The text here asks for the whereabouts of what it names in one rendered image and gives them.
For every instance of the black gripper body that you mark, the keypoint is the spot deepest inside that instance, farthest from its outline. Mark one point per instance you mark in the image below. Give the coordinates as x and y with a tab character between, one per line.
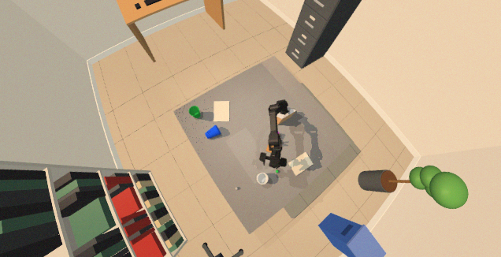
263	157

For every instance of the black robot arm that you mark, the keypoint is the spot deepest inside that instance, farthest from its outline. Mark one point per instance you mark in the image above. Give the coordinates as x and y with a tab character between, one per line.
274	137

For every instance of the white cup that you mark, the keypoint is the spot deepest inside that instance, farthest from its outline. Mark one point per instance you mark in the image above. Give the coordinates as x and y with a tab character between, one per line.
262	178

